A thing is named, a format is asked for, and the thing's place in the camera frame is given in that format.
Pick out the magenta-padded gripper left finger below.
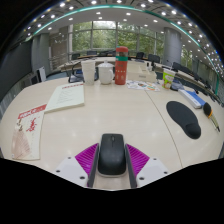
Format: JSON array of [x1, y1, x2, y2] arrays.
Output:
[[54, 143, 100, 188]]

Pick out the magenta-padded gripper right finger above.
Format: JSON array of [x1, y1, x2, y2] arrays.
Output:
[[124, 143, 170, 189]]

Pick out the black computer mouse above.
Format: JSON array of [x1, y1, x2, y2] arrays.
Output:
[[97, 133, 128, 178]]

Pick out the black mouse pad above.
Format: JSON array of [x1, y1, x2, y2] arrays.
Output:
[[165, 100, 202, 140]]

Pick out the red and white leaflet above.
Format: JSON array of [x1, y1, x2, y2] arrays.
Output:
[[11, 103, 48, 161]]

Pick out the white booklet with red header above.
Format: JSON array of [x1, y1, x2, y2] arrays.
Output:
[[44, 82, 86, 114]]

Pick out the colourful sticker sheet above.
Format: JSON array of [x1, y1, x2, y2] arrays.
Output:
[[125, 79, 161, 93]]

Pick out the dark desk microphone console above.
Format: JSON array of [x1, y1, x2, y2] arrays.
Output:
[[171, 79, 184, 92]]

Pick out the green printed cup with straw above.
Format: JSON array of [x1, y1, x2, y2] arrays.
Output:
[[162, 68, 176, 90]]

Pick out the cream cardboard box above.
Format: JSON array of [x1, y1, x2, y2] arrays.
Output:
[[127, 60, 158, 84]]

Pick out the white lidded mug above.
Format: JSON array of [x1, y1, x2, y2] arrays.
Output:
[[97, 60, 115, 85]]

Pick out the red bottle with green band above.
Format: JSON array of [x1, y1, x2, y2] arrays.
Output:
[[114, 46, 130, 86]]

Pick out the black office chairs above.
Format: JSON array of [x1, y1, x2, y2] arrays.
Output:
[[68, 49, 224, 101]]

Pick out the long curved conference desk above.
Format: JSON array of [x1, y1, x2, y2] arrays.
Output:
[[59, 54, 221, 101]]

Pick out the round ceiling lights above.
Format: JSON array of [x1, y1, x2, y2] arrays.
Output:
[[19, 0, 224, 78]]

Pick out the black microphone with orange ring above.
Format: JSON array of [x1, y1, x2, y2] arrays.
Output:
[[202, 102, 222, 133]]

